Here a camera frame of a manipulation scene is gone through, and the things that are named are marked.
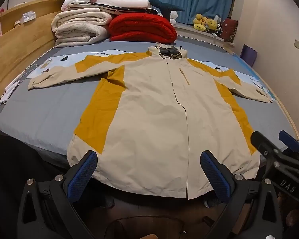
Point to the cream fleece folded blanket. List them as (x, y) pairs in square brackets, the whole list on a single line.
[(79, 27)]

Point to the navy trimmed folded quilt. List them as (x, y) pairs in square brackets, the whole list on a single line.
[(129, 10)]

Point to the yellow plush toy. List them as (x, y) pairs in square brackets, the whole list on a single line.
[(199, 22), (211, 24)]

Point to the red folded blanket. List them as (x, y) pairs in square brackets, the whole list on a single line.
[(142, 27)]

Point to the dark red cushion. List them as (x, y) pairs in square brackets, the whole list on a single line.
[(229, 29)]

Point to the white plush toy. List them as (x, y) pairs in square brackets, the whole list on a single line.
[(173, 17)]

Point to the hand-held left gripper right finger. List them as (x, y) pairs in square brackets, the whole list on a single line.
[(214, 176)]

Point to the purple bag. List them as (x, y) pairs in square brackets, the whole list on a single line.
[(248, 54)]

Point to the beige and yellow jacket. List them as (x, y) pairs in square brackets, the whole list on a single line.
[(152, 129)]

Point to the light blue printed cloth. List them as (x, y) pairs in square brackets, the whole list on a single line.
[(57, 63)]

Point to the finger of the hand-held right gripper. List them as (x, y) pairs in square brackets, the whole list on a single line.
[(289, 140), (260, 143)]

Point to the tissue box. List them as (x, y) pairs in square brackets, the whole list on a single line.
[(28, 16)]

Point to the white papers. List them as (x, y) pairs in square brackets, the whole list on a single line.
[(10, 92)]

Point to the white wall socket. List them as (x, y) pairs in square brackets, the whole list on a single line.
[(297, 44)]

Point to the white folded quilt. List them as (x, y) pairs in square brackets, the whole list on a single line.
[(124, 2)]

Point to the person's black clothing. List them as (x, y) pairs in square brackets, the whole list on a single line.
[(10, 159)]

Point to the wooden headboard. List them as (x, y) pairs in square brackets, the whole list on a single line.
[(12, 54)]

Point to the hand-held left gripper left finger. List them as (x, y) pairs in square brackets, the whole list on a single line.
[(82, 176)]

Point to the grey striped shoe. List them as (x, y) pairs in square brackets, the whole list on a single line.
[(108, 201), (210, 201)]

